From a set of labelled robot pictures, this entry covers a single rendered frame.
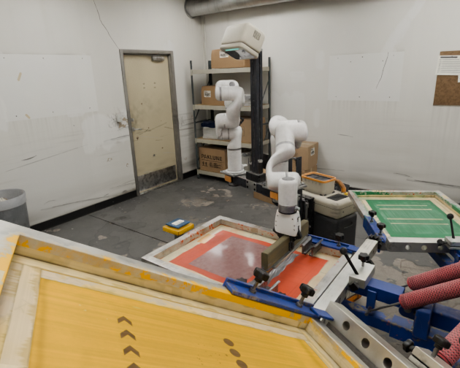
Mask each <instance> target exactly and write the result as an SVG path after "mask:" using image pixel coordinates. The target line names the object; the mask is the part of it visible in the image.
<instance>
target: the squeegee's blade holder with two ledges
mask: <svg viewBox="0 0 460 368"><path fill-rule="evenodd" d="M307 239H308V237H306V236H305V237H304V238H303V239H302V240H301V241H299V242H298V243H297V244H296V245H295V246H294V249H293V250H291V251H288V252H287V253H286V254H285V255H284V256H283V257H282V258H280V259H279V260H278V261H277V262H276V263H275V264H273V265H272V268H273V269H276V268H277V267H278V266H279V265H280V264H281V263H282V262H283V261H285V260H286V259H287V258H288V257H289V256H290V255H291V254H292V253H293V252H294V251H295V250H296V249H297V248H298V247H299V246H301V245H302V244H303V243H304V242H305V241H306V240H307Z"/></svg>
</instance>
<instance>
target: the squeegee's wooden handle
mask: <svg viewBox="0 0 460 368"><path fill-rule="evenodd" d="M308 229H309V221H308V220H305V219H303V220H302V221H301V234H302V238H301V239H297V240H295V241H294V246H295V245H296V244H297V243H298V242H299V241H301V240H302V239H303V238H304V237H305V236H306V237H307V236H308ZM289 242H290V236H289V235H286V234H284V235H283V236H282V237H281V238H280V239H278V240H277V241H276V242H274V243H273V244H271V245H270V246H269V247H268V248H267V249H266V250H264V251H263V252H262V253H261V268H262V269H264V270H265V271H269V270H270V269H271V268H272V265H273V264H275V263H276V262H277V261H278V260H279V259H280V258H282V257H283V256H284V255H285V254H286V253H287V252H288V251H289V250H288V243H289Z"/></svg>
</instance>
